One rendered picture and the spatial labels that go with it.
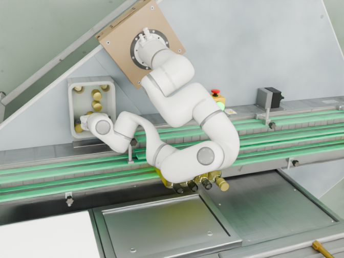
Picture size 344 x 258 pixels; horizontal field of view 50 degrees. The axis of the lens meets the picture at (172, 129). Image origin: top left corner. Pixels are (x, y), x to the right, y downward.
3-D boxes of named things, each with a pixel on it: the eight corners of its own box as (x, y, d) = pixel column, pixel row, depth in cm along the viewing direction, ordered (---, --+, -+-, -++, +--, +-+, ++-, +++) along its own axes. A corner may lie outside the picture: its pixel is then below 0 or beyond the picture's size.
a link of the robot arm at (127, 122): (162, 169, 123) (114, 144, 131) (178, 134, 123) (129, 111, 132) (151, 166, 115) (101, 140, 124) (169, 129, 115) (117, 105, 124)
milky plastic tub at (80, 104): (69, 130, 151) (72, 139, 144) (65, 77, 142) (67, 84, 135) (112, 126, 157) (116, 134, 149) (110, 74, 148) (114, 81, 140)
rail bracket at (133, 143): (122, 154, 149) (129, 169, 138) (121, 115, 142) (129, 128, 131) (129, 153, 150) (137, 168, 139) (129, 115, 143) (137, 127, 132)
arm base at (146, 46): (124, 36, 134) (136, 48, 122) (154, 20, 135) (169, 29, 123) (142, 71, 143) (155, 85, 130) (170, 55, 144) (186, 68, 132)
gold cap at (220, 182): (224, 183, 142) (230, 189, 139) (216, 186, 142) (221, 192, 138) (223, 175, 141) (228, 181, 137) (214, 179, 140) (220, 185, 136)
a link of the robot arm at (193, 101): (222, 115, 117) (180, 144, 116) (180, 61, 124) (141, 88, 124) (222, 105, 108) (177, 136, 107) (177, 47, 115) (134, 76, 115)
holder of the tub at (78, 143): (71, 142, 154) (73, 150, 147) (66, 78, 143) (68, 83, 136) (111, 137, 159) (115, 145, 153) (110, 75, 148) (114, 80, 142)
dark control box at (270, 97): (255, 103, 178) (264, 109, 171) (257, 87, 175) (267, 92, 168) (270, 102, 181) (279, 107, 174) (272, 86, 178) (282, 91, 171)
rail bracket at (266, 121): (252, 118, 165) (269, 129, 154) (254, 102, 162) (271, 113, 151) (259, 117, 167) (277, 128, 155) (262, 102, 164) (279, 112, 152)
